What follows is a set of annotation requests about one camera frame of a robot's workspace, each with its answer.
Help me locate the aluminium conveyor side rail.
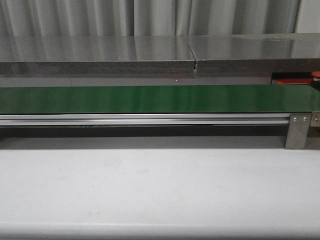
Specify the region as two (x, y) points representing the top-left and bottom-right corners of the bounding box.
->
(0, 113), (290, 127)

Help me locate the green conveyor belt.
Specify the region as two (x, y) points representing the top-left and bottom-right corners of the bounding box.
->
(0, 84), (320, 115)

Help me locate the steel conveyor support bracket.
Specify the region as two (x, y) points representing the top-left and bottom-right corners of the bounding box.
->
(285, 113), (312, 150)

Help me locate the grey stone counter left slab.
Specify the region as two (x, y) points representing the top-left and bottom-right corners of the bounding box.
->
(0, 36), (195, 77)

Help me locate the red plastic tray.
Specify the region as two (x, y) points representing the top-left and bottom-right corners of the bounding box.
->
(275, 77), (313, 85)

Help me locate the grey pleated curtain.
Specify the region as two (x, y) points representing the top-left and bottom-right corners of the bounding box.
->
(0, 0), (300, 37)

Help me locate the steel conveyor end plate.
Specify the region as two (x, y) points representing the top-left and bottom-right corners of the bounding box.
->
(308, 111), (320, 138)

